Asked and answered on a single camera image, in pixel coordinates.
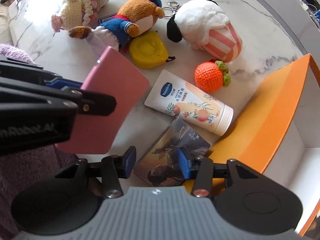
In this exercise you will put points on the blue price tag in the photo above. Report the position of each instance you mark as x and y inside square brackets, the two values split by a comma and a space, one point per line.
[106, 18]

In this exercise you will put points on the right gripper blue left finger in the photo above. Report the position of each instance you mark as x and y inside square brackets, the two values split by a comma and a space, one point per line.
[129, 161]

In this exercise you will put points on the white lotion tube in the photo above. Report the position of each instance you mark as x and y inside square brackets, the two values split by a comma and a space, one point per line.
[176, 97]

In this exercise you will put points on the white panda plush striped pants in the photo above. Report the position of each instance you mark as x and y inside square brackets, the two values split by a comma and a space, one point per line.
[204, 25]

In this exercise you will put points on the brown bear plush sailor outfit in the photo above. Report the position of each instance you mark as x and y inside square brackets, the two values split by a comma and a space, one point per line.
[134, 18]

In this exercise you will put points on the orange crochet fruit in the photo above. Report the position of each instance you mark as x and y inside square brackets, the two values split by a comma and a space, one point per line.
[211, 76]

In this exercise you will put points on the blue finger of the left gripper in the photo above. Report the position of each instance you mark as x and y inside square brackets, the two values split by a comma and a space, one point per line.
[92, 103]

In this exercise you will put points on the crochet bunny doll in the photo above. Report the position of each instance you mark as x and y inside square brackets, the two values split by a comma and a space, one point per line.
[75, 13]

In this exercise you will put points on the pink notebook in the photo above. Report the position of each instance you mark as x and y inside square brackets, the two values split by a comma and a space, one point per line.
[110, 91]

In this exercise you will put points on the yellow plastic coin case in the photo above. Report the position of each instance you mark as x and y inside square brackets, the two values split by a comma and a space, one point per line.
[147, 51]

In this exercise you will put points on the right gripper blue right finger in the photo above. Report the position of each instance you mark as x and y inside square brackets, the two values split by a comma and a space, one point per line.
[184, 164]

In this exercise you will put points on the purple fluffy sleeve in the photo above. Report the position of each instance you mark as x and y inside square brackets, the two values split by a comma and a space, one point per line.
[22, 169]

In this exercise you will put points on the metal keyring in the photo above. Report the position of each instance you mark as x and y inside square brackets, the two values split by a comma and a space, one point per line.
[171, 9]

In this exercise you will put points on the orange and white storage box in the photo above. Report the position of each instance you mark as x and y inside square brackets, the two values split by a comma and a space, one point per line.
[261, 179]

